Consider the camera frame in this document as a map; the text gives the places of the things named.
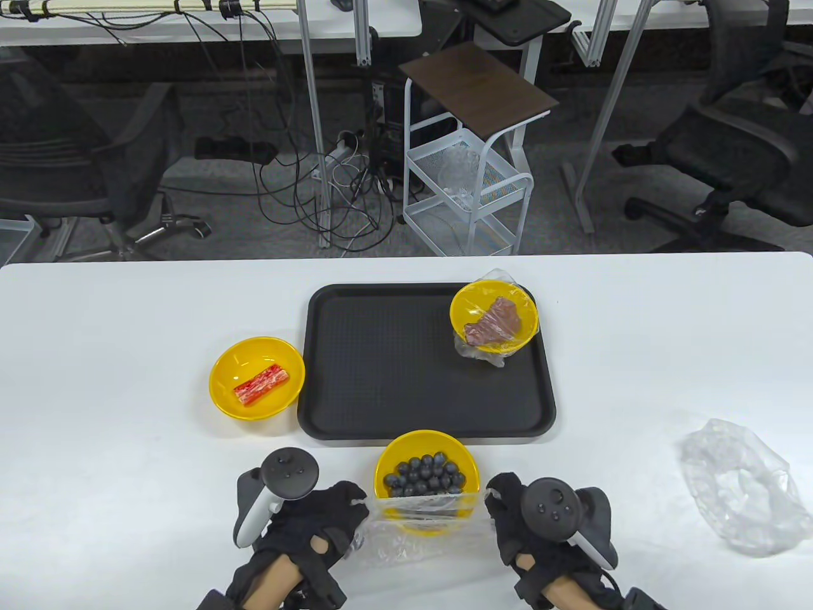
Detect brown roasted meat piece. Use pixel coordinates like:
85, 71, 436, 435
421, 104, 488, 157
464, 297, 523, 347

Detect black plastic tray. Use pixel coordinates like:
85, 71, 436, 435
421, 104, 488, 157
297, 282, 558, 442

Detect black side stand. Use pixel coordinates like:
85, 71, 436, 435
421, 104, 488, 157
457, 0, 572, 86

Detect black computer tower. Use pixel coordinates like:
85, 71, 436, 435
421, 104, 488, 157
372, 76, 461, 191

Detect tangle of black cables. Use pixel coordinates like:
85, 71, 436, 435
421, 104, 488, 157
184, 10, 407, 255

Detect black mesh office chair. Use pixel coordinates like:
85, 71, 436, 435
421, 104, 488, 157
0, 48, 213, 262
612, 0, 813, 253

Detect person's left forearm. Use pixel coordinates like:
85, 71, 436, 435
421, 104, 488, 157
245, 556, 302, 610

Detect white desk aluminium legs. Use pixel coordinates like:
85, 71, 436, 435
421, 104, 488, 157
0, 0, 423, 250
559, 0, 813, 234

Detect grey white handheld controller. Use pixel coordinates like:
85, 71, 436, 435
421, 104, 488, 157
521, 478, 618, 571
233, 448, 319, 548

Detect crumpled clear plastic wrap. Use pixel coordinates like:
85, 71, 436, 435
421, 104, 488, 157
438, 143, 483, 210

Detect person's right hand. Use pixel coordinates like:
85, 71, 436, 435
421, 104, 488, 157
485, 472, 617, 604

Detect black power strip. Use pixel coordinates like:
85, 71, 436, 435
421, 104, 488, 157
194, 135, 279, 165

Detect red white crab stick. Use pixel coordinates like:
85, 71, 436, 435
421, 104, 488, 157
234, 364, 290, 405

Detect white power strip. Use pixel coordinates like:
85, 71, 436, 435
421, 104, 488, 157
314, 130, 363, 182

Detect clear plastic food cover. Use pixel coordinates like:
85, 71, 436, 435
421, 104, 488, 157
681, 417, 813, 559
452, 268, 541, 369
353, 489, 496, 569

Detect clear plastic storage box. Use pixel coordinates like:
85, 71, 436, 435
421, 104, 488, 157
0, 216, 42, 266

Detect beige cable tray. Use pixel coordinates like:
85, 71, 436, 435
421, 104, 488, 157
48, 0, 296, 12

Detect pile of dark blueberries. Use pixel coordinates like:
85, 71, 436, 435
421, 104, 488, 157
384, 452, 467, 498

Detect yellow plastic bowl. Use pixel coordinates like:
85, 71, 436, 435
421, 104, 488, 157
374, 430, 481, 538
210, 337, 306, 421
450, 281, 539, 353

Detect white wire cart wooden top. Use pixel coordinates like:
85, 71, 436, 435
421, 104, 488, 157
398, 42, 560, 257

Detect person's left hand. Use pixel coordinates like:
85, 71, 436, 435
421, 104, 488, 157
251, 481, 370, 607

